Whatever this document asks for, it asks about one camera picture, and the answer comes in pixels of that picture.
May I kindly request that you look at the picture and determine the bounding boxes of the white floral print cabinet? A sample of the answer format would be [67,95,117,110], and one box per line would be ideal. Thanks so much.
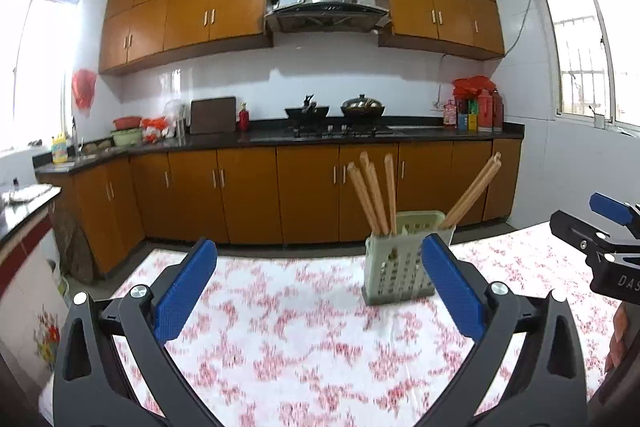
[0,184,72,380]

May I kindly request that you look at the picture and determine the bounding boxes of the clear plastic bag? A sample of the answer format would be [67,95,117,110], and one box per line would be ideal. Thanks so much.
[164,99,189,138]

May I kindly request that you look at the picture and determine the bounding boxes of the barred sliding window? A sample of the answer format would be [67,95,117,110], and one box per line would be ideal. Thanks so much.
[525,0,640,131]

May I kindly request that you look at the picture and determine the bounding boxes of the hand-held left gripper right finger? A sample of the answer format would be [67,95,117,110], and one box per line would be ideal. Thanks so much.
[415,233,588,427]

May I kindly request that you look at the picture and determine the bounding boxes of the wooden wall cabinets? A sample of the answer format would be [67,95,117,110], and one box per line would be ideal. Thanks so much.
[98,0,506,75]

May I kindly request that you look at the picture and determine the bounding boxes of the black wall cable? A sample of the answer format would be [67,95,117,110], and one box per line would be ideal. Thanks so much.
[432,0,538,112]

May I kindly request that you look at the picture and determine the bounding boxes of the black wok with lid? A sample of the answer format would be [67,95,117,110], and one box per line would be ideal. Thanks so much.
[341,94,387,118]

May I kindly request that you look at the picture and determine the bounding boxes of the green plastic utensil holder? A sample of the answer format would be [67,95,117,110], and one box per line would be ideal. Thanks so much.
[361,210,457,306]

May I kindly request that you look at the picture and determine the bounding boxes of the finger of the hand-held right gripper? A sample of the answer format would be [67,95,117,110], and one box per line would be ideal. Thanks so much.
[589,192,640,235]
[550,210,612,258]

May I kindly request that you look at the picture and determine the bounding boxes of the dark cloth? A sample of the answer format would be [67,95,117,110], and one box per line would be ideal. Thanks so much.
[52,202,97,286]

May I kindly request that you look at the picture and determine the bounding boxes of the person's right hand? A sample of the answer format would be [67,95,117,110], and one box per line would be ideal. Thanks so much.
[604,304,632,374]

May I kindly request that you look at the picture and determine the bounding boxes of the red crumpled plastic bag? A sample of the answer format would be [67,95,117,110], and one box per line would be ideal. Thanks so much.
[452,76,496,100]

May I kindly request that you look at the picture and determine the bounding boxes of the red floral white tablecloth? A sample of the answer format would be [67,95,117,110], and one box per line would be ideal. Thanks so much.
[37,222,626,427]

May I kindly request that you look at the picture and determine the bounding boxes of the green plastic basin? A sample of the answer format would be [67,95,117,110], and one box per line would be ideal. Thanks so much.
[111,128,143,147]

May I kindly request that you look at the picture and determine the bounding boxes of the brown cutting board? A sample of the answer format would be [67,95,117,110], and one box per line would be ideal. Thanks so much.
[190,97,237,135]

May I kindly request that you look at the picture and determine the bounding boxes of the black gas stove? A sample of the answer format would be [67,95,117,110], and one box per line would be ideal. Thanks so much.
[292,119,396,139]

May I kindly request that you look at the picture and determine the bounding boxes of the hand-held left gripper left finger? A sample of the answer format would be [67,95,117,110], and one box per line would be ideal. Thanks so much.
[52,237,226,427]

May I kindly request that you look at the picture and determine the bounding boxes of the black frying pan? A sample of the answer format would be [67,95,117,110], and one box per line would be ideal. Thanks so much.
[285,94,331,120]

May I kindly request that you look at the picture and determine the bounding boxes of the metal faucet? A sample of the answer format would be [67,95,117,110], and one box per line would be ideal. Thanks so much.
[71,116,85,158]

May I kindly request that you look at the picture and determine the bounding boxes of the person's right forearm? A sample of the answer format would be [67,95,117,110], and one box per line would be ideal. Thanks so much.
[587,352,640,427]

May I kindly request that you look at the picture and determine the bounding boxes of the orange and white bag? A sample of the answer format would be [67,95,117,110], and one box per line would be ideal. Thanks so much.
[141,117,168,143]

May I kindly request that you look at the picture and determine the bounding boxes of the wooden base cabinets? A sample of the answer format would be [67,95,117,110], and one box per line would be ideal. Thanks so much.
[37,139,523,284]

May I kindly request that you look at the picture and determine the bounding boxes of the red hanging plastic bag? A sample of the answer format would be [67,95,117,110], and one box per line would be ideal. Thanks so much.
[71,68,98,110]

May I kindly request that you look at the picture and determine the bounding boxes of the bright plain window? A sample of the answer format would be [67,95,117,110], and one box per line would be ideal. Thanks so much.
[0,0,83,152]

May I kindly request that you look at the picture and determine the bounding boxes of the black kitchen countertop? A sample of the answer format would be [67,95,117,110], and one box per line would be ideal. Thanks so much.
[32,119,525,175]

